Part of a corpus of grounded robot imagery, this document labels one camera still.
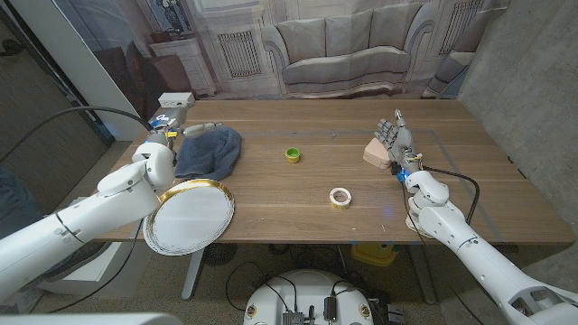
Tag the gold-rimmed white paper plate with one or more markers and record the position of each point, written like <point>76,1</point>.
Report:
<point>194,216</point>

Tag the small yellow green cup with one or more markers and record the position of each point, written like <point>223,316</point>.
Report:
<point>292,155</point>

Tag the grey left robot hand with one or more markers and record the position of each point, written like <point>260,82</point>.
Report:
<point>174,119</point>

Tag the white paper napkin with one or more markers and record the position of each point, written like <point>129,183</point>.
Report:
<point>410,221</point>

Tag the blue terry towel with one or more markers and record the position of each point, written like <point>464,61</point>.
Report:
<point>210,153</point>

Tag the white tape roll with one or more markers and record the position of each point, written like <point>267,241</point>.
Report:
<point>339,205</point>

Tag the white robot chest cover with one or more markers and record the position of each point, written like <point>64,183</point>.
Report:
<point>90,319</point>

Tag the yellow floor object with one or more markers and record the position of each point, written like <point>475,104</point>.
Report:
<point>372,255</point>

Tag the grey table leg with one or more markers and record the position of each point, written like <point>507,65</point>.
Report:
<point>192,280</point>
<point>424,280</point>

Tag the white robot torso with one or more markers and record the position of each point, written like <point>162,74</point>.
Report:
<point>307,289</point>

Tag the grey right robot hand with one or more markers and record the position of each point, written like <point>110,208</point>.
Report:
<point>402,144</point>

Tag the white power strip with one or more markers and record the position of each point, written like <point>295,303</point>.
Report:
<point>176,98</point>

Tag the printed sofa room backdrop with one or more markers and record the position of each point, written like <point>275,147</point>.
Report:
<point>343,49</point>

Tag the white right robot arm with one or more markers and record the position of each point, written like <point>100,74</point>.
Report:
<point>483,266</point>

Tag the black round floor object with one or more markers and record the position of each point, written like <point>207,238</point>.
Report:
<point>219,255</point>

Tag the person in blue jeans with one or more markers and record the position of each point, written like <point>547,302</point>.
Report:
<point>13,203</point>

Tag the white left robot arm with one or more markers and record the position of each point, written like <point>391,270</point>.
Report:
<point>81,221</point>

